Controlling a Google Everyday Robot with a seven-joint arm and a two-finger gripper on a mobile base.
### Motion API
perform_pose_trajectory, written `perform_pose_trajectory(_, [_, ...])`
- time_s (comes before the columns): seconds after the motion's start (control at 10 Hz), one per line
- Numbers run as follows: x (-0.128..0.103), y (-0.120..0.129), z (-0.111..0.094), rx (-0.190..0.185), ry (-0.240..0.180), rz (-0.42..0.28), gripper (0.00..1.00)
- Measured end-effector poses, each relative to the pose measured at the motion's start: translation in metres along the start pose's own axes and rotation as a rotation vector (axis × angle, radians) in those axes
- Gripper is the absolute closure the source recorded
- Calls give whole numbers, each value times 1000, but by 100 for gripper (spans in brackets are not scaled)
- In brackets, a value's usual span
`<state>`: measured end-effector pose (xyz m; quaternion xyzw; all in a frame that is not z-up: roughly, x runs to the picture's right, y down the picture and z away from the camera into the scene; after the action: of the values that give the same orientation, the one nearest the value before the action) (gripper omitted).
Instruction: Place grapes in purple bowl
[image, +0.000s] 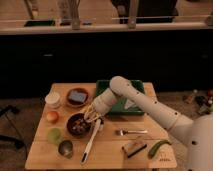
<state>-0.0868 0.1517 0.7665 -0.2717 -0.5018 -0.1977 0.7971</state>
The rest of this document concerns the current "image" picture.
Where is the silver fork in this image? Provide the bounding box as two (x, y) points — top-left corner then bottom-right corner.
(115, 130), (148, 136)

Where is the red orange apple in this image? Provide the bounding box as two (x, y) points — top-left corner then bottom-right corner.
(46, 111), (59, 123)

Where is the white round container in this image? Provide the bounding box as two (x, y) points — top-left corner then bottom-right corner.
(45, 92), (60, 109)

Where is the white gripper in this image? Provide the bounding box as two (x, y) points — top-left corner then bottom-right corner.
(81, 88), (118, 122)

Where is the green apple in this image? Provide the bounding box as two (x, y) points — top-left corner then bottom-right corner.
(47, 128), (62, 145)

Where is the blue sponge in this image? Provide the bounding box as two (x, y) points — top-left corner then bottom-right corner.
(69, 91), (86, 102)

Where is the grapes bunch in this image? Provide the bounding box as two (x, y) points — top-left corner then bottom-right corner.
(72, 119), (86, 131)

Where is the white handled spatula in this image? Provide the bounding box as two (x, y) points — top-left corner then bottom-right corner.
(81, 119), (101, 164)

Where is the green cucumber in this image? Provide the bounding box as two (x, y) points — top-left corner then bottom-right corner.
(148, 140), (171, 159)

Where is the black chair base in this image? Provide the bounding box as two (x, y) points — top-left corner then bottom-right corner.
(0, 105), (28, 155)

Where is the white cloth in tray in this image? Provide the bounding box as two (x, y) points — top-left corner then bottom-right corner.
(124, 100), (137, 110)

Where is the dark purple bowl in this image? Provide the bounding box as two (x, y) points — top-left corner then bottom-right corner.
(66, 113), (91, 138)

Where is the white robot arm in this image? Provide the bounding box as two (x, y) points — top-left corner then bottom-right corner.
(84, 76), (213, 171)

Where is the green rectangular tray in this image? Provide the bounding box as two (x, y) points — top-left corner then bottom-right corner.
(95, 80), (144, 116)

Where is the brown bowl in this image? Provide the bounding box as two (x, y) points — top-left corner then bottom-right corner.
(66, 88), (89, 107)

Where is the wooden brush block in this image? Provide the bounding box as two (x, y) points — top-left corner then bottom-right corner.
(122, 139), (147, 158)

